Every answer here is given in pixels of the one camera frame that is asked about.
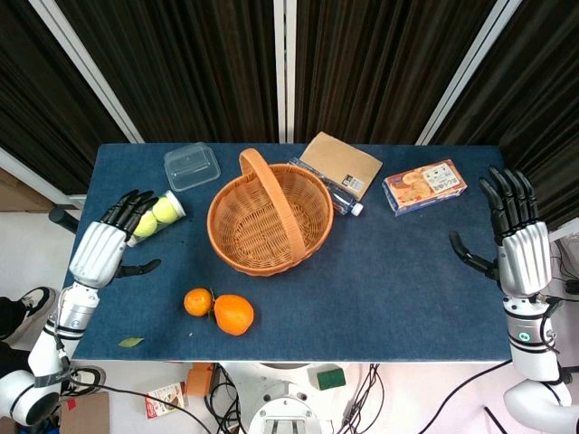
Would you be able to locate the green block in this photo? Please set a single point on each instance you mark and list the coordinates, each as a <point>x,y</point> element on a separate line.
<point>331,379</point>

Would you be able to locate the clear tennis ball tube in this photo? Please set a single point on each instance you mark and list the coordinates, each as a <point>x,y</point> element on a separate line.
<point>178,205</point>

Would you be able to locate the green leaf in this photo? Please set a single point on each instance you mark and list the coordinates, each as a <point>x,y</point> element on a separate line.
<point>131,342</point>

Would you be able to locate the yellow tennis ball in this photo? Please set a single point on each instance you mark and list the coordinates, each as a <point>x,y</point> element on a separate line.
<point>147,226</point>
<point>166,210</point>

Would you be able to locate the small orange fruit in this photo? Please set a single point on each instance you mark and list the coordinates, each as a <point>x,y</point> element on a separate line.
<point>198,302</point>

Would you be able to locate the white low frame bar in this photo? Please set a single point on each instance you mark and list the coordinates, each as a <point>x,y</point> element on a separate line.
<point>36,178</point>

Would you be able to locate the clear plastic food container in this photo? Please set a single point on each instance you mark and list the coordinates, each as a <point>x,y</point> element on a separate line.
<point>192,167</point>

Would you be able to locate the black cylindrical post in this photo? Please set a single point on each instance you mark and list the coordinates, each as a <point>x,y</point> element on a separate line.
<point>63,220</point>

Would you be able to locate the blue felt table cover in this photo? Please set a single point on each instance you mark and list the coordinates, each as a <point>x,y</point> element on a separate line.
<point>384,294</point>

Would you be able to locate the brown cardboard sheet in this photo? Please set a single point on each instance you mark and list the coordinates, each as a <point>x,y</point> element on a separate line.
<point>86,413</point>

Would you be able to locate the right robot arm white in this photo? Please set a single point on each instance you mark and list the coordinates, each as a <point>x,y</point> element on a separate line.
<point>527,357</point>

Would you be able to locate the brown cardboard box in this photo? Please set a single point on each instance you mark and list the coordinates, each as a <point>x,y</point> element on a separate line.
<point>22,194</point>

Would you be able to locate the large orange fruit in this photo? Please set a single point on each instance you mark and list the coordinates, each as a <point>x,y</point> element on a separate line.
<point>234,315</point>

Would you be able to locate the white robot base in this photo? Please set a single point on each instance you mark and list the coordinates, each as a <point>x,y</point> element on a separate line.
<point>282,407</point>

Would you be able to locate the white black sneaker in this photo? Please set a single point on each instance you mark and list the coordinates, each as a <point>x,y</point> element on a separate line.
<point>38,303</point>
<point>88,377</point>

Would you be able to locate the brown cardboard envelope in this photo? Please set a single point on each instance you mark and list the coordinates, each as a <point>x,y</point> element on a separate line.
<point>339,163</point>

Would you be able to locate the white vertical frame post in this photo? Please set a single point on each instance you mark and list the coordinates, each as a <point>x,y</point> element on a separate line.
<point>285,68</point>

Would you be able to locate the dark pleated curtain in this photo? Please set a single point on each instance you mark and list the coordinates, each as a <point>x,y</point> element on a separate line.
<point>543,90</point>
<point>384,68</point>
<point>181,68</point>
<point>36,90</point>

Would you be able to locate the white slanted frame post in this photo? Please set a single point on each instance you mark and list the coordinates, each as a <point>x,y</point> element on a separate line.
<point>470,68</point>
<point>86,68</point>

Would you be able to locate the small red white box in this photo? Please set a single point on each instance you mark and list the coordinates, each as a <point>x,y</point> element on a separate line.
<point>165,400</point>

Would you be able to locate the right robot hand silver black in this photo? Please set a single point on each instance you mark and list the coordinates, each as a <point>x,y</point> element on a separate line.
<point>524,257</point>

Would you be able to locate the clear plastic water bottle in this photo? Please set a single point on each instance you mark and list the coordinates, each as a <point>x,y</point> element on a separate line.
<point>344,201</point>

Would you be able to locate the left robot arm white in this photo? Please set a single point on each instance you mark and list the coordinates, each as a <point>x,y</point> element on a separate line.
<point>74,312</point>

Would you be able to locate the orange snack box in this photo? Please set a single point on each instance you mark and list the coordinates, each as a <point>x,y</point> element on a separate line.
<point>425,186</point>

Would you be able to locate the orange plastic object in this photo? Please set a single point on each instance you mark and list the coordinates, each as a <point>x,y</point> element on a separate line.
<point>199,380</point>

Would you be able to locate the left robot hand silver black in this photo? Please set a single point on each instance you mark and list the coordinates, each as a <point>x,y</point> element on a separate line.
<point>95,253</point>

